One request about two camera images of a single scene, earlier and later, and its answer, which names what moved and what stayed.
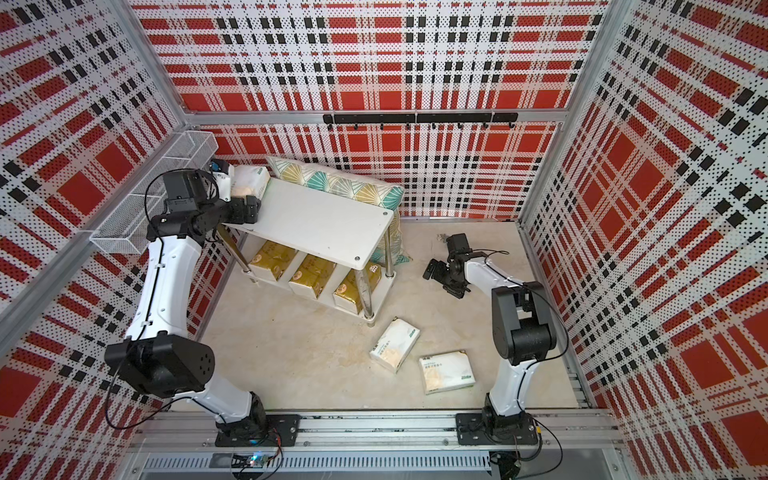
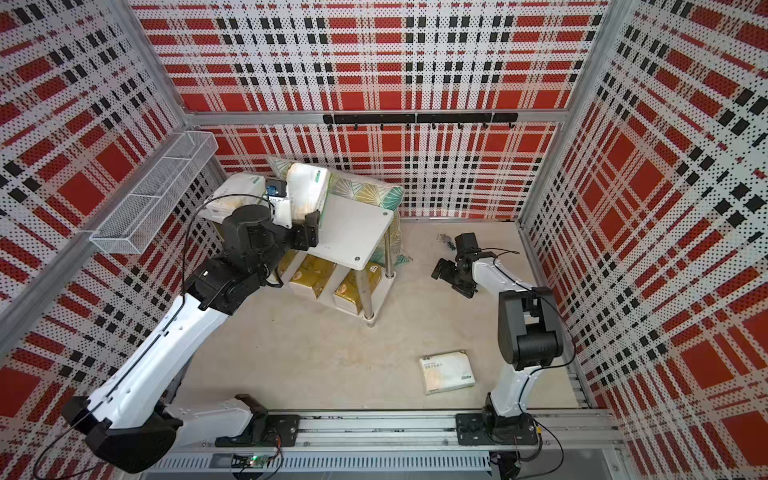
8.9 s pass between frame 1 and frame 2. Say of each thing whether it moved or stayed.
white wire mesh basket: stayed
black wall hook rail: stayed
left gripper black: moved
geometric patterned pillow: stayed
